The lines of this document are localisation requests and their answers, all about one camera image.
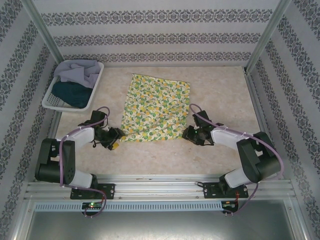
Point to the aluminium corner post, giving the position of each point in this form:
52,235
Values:
268,32
42,32

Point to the lemon print skirt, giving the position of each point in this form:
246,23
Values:
155,107

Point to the dark blue denim skirt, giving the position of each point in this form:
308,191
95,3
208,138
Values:
71,95

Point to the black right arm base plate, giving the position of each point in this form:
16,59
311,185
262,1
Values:
211,191

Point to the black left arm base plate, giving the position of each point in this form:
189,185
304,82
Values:
108,191

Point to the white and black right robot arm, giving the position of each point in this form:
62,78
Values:
225,137

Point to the grey metal sheet panel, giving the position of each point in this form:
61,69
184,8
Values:
160,225

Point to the white plastic basket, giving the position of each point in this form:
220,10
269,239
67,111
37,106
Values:
96,82

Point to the aluminium side rail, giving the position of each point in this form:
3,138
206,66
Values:
257,95
53,125

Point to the lavender skirt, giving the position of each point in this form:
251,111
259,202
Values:
77,72

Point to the aluminium rail frame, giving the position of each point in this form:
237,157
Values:
155,186

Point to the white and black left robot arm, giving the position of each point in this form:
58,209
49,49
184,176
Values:
80,135

